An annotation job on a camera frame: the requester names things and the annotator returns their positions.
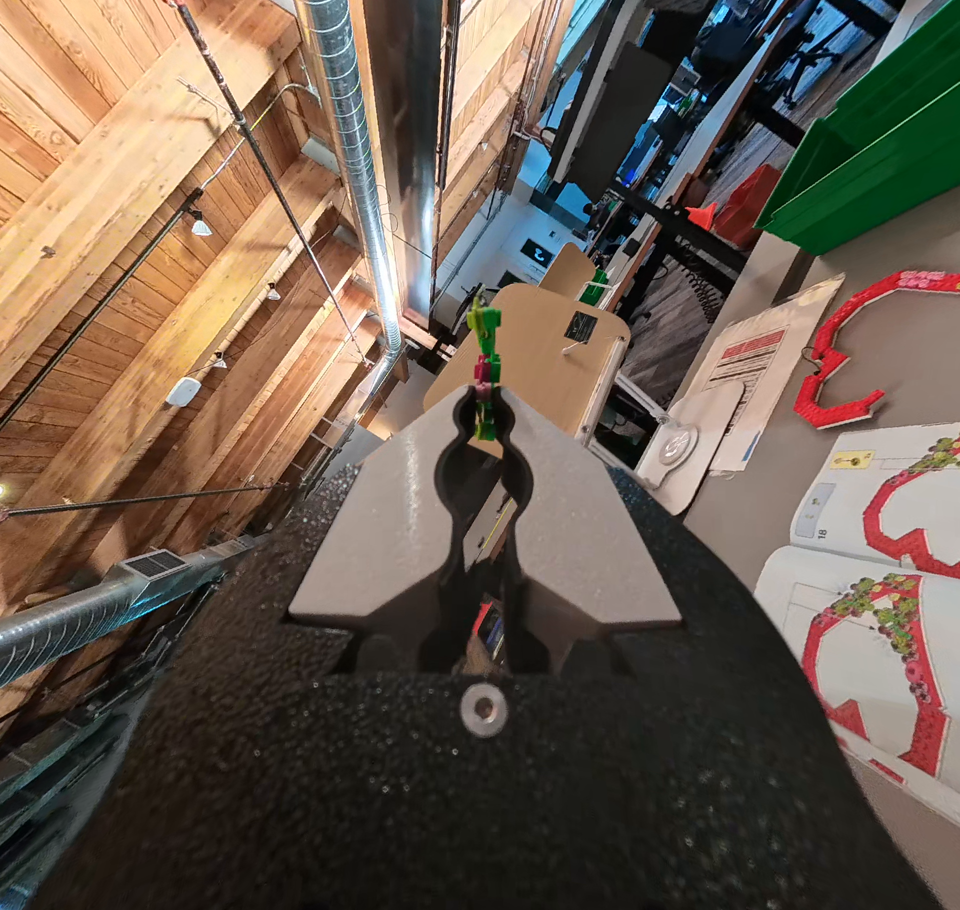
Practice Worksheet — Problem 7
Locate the red bag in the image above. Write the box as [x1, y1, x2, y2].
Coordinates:
[712, 164, 781, 251]

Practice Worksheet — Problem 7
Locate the black monitor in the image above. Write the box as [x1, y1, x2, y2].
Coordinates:
[547, 40, 676, 202]

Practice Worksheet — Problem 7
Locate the tan wooden chair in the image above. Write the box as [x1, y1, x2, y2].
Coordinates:
[423, 284, 631, 439]

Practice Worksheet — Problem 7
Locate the small tan wooden board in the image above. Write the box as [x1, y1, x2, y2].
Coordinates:
[538, 243, 597, 298]

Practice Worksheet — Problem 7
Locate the black sprinkler pipe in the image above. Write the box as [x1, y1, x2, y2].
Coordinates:
[146, 0, 376, 367]

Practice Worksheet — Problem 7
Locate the red lego heart frame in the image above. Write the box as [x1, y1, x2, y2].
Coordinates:
[793, 269, 960, 430]

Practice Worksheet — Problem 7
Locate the green pink lego flower stem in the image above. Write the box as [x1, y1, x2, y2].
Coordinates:
[465, 295, 504, 442]

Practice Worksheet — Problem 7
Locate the clear bag with printed sheet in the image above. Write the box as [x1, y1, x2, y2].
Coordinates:
[686, 273, 846, 476]

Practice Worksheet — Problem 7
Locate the white flat pouch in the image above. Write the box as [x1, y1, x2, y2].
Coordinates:
[633, 381, 747, 515]

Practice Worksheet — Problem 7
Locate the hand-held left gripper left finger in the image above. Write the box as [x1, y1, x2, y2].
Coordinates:
[288, 385, 478, 673]

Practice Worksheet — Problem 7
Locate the lego instruction booklet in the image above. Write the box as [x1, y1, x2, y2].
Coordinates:
[753, 423, 960, 806]

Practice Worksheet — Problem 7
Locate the long silver ventilation duct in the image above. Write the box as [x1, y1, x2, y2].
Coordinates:
[288, 0, 406, 401]

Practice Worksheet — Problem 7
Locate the black desk frame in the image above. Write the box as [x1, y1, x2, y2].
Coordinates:
[603, 183, 751, 300]

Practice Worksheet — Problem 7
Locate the green plastic bin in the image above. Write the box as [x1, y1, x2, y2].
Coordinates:
[753, 0, 960, 255]

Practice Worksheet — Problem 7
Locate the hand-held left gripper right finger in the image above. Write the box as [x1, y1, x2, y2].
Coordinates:
[495, 389, 682, 673]

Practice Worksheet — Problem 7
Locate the silver duct with vent grille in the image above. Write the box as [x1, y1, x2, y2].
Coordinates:
[0, 535, 256, 690]

